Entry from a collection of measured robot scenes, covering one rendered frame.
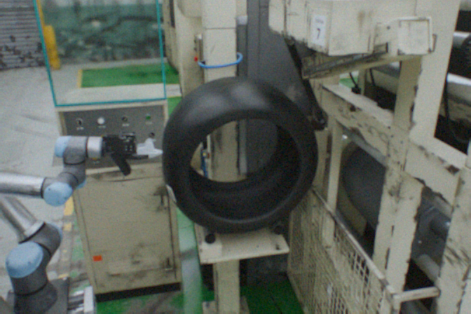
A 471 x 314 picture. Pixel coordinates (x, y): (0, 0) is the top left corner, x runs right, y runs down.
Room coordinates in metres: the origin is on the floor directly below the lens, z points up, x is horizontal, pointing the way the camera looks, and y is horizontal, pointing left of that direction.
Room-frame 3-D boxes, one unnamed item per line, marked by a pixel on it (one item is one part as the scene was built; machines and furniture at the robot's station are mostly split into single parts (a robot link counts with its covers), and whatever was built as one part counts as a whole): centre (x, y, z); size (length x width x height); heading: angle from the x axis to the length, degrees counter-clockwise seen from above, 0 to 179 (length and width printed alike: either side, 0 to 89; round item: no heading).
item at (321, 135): (1.70, -0.34, 1.05); 0.20 x 0.15 x 0.30; 10
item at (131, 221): (2.02, 0.66, 0.63); 0.56 x 0.41 x 1.27; 100
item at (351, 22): (1.35, -0.32, 1.71); 0.61 x 0.25 x 0.15; 10
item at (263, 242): (1.42, 0.00, 0.80); 0.37 x 0.36 x 0.02; 100
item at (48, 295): (1.09, 0.76, 0.77); 0.15 x 0.15 x 0.10
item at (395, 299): (1.25, -0.37, 0.65); 0.90 x 0.02 x 0.70; 10
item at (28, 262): (1.10, 0.76, 0.88); 0.13 x 0.12 x 0.14; 2
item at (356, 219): (1.97, -0.74, 0.61); 0.33 x 0.06 x 0.86; 100
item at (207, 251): (1.39, 0.14, 0.83); 0.36 x 0.09 x 0.06; 10
